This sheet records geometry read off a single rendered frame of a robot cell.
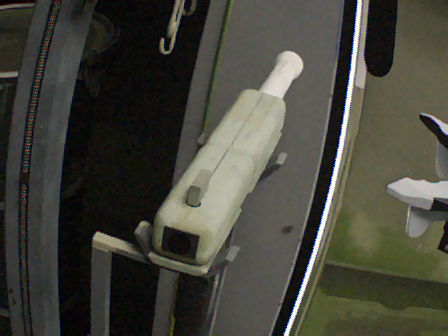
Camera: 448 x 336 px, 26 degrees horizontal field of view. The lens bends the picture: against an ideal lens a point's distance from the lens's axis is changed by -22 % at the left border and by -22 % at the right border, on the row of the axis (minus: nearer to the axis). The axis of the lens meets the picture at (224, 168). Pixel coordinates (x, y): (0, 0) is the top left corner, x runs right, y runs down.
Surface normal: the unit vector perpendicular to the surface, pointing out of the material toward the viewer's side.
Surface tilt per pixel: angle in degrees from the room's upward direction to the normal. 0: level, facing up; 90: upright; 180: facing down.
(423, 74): 57
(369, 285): 90
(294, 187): 90
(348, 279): 91
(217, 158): 0
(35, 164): 90
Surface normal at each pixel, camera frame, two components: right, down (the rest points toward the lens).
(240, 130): 0.18, -0.90
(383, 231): -0.09, -0.18
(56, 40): -0.22, 0.36
